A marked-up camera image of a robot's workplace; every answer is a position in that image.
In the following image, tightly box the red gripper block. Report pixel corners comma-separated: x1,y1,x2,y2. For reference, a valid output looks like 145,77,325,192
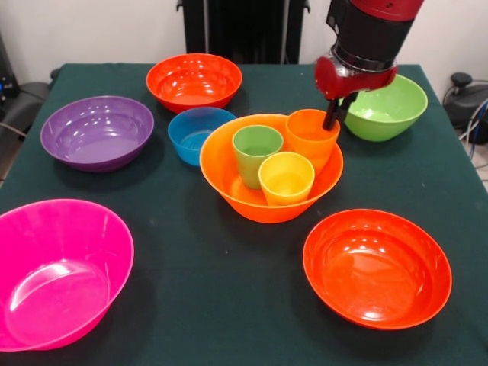
313,55,399,131

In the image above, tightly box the orange plastic cup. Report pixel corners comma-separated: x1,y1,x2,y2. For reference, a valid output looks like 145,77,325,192
286,108,341,173

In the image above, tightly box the yellow plastic cup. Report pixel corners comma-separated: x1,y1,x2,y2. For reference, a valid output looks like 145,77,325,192
258,151,316,207

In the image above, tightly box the green plastic cup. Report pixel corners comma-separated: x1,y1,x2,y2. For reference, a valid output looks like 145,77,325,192
233,125,284,190

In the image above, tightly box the orange plastic bowl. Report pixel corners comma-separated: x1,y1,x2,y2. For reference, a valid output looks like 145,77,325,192
199,113,345,224

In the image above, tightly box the black computer tower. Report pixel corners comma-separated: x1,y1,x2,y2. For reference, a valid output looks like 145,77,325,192
0,30,20,111

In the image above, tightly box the green plastic bowl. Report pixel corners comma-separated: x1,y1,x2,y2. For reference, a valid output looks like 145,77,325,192
342,74,429,143

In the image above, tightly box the dark green table cloth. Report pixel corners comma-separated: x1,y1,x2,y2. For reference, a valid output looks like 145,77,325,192
0,63,488,366

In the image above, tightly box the red plastic bowl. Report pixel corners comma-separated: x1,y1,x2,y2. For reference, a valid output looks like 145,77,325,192
146,53,243,114
302,208,453,330

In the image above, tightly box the blue plastic bowl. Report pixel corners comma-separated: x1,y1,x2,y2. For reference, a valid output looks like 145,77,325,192
167,107,237,167

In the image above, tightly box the purple plastic bowl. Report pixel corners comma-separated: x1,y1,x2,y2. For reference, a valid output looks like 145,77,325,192
40,95,155,173

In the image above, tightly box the pink plastic bowl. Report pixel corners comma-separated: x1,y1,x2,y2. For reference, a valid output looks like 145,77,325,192
0,198,136,352

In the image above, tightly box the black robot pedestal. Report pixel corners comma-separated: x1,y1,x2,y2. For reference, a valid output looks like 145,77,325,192
177,0,329,65

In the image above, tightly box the blue cable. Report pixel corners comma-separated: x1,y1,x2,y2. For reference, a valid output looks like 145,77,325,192
467,97,488,146

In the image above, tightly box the grey cable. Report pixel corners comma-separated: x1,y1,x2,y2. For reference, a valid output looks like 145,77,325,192
0,120,28,139

